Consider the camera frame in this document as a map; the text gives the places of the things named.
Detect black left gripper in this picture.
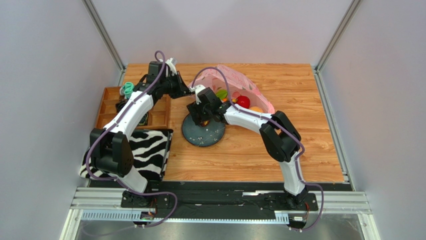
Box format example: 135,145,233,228
160,71,193,100

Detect red berry sprig with leaves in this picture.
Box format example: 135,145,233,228
200,120,210,127

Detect pink plastic bag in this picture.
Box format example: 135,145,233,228
191,64,275,114

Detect red apple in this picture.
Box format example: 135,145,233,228
236,95,251,109

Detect orange fruit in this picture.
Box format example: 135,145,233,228
249,106,264,113

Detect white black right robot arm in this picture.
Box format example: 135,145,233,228
187,85,306,196

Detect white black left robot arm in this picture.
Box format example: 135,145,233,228
85,58,191,195

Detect dark round plate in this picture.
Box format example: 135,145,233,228
181,114,226,147

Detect wooden compartment tray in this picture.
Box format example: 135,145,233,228
94,86,171,130

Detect teal rolled sock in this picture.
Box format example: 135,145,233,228
119,82,135,99

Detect black rolled sock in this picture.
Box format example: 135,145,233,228
115,99,128,113

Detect zebra pattern cloth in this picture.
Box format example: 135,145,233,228
78,128,174,182

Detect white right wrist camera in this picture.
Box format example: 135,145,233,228
189,84,206,104

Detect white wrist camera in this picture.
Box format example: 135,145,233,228
165,57,178,76
189,84,206,104

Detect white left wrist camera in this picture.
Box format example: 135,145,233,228
165,57,178,76

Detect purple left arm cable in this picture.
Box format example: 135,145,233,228
85,50,179,229

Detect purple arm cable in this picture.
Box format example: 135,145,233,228
190,66,325,232
85,50,179,229

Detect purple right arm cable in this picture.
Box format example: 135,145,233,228
190,66,325,232

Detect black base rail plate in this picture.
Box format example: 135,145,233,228
120,181,319,220

